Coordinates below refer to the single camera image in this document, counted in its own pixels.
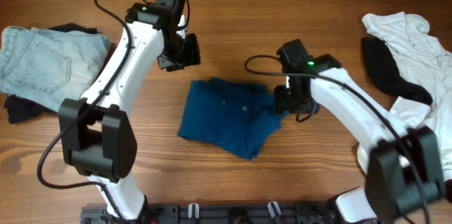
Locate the white crumpled shirt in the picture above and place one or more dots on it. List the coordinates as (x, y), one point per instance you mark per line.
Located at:
(404, 61)

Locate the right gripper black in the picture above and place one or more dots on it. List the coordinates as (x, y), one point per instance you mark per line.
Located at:
(280, 104)

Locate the light blue folded jeans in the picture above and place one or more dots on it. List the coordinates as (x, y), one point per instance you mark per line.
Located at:
(48, 66)

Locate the blue polo shirt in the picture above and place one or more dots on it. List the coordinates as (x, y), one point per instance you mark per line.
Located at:
(237, 117)

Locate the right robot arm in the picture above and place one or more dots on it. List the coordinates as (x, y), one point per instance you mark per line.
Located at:
(402, 164)

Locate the black garment right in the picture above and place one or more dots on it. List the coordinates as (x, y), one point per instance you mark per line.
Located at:
(383, 72)

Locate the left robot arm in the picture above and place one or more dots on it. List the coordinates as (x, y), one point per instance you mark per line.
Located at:
(97, 138)

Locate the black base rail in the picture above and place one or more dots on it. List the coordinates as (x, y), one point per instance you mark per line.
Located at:
(315, 212)

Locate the black folded garment left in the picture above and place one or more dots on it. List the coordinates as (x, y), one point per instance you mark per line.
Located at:
(21, 109)

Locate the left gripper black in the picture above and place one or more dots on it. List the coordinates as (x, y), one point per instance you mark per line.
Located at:
(192, 57)

